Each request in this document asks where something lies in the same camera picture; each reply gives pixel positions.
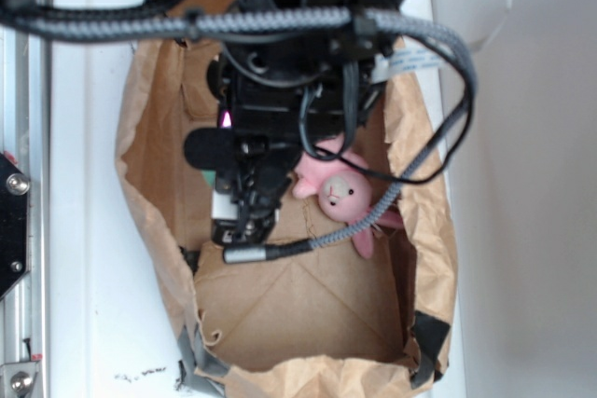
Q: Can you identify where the white flat ribbon cable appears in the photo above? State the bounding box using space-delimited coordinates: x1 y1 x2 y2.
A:
372 48 449 82

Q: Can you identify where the white plastic tray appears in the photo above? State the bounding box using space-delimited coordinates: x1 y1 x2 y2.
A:
49 0 467 398

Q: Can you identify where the black mounting bracket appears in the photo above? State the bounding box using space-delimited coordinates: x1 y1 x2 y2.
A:
1 153 31 299

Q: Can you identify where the grey braided cable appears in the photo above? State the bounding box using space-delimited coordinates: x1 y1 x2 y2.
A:
8 5 479 265

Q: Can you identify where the brown paper lined box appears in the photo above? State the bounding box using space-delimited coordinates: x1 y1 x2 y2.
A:
116 39 457 397

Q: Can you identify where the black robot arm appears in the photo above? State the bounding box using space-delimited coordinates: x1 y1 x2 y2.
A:
1 0 404 245

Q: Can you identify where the green textured ball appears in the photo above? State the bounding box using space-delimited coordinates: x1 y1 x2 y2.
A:
201 170 216 187

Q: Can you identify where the pink plush bunny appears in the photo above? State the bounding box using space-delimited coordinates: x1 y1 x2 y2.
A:
292 136 404 259

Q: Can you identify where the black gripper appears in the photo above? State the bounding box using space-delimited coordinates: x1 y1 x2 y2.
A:
185 15 396 245

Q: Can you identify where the aluminium frame rail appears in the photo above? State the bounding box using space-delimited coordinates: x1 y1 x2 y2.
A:
1 26 51 397

